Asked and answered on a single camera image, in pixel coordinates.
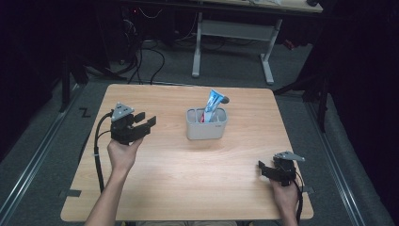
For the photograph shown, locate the black floor cables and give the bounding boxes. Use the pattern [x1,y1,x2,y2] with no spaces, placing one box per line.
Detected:
[125,39,167,86]

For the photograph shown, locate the metal floor rail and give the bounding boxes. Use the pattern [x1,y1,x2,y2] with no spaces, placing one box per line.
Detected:
[0,84,83,222]
[304,101,368,226]

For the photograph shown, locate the dark computer equipment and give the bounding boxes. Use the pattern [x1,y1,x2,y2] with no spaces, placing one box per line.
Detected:
[120,5,143,64]

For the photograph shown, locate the blue and white toothpaste tube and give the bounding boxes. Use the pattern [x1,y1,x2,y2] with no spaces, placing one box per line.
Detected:
[199,89,226,124]

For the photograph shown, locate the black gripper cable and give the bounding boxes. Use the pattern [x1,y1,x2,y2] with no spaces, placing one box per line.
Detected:
[93,111,115,193]
[292,170,305,224]

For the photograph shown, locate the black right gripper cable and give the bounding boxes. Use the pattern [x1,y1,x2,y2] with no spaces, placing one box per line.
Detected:
[292,170,305,224]

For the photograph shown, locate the black zigzag floor tape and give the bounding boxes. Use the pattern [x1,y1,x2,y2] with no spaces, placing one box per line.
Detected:
[78,106,92,119]

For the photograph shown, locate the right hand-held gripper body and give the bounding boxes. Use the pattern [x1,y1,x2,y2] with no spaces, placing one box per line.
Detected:
[270,151,306,186]

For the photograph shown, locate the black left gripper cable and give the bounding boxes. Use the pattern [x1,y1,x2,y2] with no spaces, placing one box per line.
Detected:
[93,111,115,193]

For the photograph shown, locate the black metal stand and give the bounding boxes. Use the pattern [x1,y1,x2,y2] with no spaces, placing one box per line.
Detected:
[58,51,90,113]
[272,70,332,134]

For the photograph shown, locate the white table frame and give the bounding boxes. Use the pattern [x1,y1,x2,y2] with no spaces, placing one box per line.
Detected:
[191,0,324,86]

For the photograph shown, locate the person's left hand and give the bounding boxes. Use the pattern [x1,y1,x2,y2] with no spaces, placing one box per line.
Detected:
[106,137,144,174]

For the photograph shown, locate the grey plastic holder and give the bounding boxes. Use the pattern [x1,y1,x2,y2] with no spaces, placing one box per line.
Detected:
[185,107,229,140]

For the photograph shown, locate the person's right hand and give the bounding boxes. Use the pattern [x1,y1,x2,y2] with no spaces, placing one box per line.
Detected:
[270,179,299,210]

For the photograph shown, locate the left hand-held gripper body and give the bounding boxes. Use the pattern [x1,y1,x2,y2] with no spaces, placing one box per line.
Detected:
[110,103,152,146]

